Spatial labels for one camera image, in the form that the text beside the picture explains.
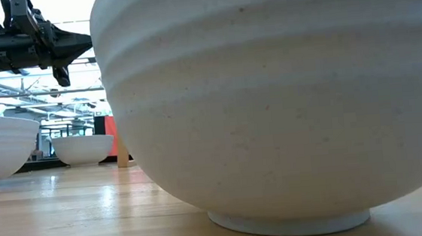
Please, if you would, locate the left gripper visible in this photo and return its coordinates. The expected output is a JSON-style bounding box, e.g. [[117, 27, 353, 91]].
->
[[32, 14, 97, 90]]

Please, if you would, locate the wooden slatted shelf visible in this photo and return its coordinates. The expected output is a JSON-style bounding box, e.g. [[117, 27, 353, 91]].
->
[[115, 131, 137, 169]]

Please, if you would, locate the black metal rack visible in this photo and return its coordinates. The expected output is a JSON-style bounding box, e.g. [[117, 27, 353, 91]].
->
[[40, 121, 96, 141]]

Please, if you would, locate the small black panel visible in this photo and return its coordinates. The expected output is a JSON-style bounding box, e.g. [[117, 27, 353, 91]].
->
[[93, 116, 107, 136]]

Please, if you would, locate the orange divider panel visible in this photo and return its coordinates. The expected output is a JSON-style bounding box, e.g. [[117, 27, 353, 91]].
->
[[103, 115, 121, 158]]

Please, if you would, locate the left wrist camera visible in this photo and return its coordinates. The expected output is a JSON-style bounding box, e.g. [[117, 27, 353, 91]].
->
[[8, 0, 49, 38]]

